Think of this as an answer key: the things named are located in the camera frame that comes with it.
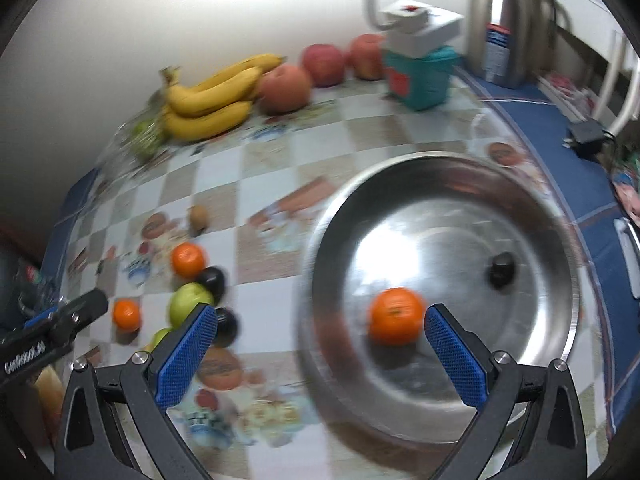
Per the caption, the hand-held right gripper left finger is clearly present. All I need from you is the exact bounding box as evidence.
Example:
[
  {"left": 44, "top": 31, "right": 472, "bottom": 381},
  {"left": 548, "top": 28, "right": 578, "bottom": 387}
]
[{"left": 54, "top": 302, "right": 219, "bottom": 480}]

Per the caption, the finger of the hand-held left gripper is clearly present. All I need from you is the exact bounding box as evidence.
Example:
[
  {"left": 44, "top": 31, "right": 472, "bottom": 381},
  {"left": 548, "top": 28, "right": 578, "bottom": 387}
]
[{"left": 24, "top": 288, "right": 110, "bottom": 348}]

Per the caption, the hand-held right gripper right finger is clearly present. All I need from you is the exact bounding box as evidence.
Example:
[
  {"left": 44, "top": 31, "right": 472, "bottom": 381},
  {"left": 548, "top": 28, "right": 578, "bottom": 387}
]
[{"left": 424, "top": 303, "right": 588, "bottom": 480}]

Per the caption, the orange mandarin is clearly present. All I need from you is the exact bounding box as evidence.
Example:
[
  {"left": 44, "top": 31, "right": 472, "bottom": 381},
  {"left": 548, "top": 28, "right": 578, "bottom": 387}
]
[
  {"left": 112, "top": 299, "right": 142, "bottom": 332},
  {"left": 368, "top": 287, "right": 427, "bottom": 346},
  {"left": 171, "top": 243, "right": 207, "bottom": 278}
]

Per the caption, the dark purple plum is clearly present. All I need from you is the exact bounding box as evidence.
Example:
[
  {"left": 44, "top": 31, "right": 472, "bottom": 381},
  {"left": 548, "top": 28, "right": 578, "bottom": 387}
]
[
  {"left": 212, "top": 307, "right": 241, "bottom": 348},
  {"left": 487, "top": 252, "right": 516, "bottom": 291},
  {"left": 195, "top": 266, "right": 230, "bottom": 306}
]

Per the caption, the stainless steel bowl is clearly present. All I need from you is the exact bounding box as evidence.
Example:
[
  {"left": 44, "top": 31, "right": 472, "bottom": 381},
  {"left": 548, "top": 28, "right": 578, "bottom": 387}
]
[{"left": 298, "top": 152, "right": 586, "bottom": 443}]

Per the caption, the clear glass mug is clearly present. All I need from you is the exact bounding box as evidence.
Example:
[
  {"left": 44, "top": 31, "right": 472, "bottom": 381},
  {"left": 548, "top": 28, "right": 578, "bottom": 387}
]
[{"left": 10, "top": 255, "right": 66, "bottom": 311}]

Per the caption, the brown kiwi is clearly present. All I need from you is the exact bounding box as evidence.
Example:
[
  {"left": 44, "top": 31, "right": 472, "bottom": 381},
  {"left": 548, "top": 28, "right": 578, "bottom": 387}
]
[{"left": 188, "top": 205, "right": 210, "bottom": 233}]

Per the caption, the clear container of green fruit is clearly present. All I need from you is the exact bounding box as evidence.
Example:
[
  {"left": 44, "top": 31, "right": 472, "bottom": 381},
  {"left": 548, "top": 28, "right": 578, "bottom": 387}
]
[{"left": 100, "top": 105, "right": 173, "bottom": 171}]

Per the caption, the checkered printed tablecloth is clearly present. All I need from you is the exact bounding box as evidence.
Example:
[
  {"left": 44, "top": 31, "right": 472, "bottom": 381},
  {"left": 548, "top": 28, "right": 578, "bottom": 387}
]
[{"left": 42, "top": 67, "right": 640, "bottom": 480}]

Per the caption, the yellow banana bunch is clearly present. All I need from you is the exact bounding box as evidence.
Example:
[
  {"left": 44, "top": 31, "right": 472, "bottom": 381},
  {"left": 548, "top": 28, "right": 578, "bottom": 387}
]
[{"left": 159, "top": 53, "right": 288, "bottom": 142}]

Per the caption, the black power adapter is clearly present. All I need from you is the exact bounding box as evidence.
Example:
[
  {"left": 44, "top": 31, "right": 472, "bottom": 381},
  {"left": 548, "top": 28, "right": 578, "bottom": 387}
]
[{"left": 565, "top": 121, "right": 608, "bottom": 161}]

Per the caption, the teal box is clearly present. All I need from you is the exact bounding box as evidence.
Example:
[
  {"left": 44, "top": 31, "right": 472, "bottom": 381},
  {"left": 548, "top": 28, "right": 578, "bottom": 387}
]
[{"left": 384, "top": 45, "right": 461, "bottom": 112}]

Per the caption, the red peach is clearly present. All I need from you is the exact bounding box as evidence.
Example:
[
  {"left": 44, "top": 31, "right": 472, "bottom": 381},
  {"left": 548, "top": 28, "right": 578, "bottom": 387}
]
[
  {"left": 301, "top": 43, "right": 347, "bottom": 87},
  {"left": 256, "top": 63, "right": 313, "bottom": 116},
  {"left": 348, "top": 34, "right": 388, "bottom": 81}
]

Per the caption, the printed paper stack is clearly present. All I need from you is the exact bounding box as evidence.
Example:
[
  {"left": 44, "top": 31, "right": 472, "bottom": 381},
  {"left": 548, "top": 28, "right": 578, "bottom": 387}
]
[{"left": 540, "top": 72, "right": 596, "bottom": 121}]

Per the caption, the white box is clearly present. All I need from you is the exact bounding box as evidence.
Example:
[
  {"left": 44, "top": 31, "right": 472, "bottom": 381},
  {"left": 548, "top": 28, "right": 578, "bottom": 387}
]
[{"left": 380, "top": 1, "right": 463, "bottom": 58}]

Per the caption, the steel thermos jug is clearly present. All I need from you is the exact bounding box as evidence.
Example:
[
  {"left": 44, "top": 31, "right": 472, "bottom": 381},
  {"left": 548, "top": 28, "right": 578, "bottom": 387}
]
[{"left": 467, "top": 0, "right": 561, "bottom": 86}]

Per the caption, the white chair frame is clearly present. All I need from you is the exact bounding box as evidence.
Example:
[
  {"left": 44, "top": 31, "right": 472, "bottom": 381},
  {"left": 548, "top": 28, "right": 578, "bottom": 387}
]
[{"left": 595, "top": 30, "right": 640, "bottom": 136}]

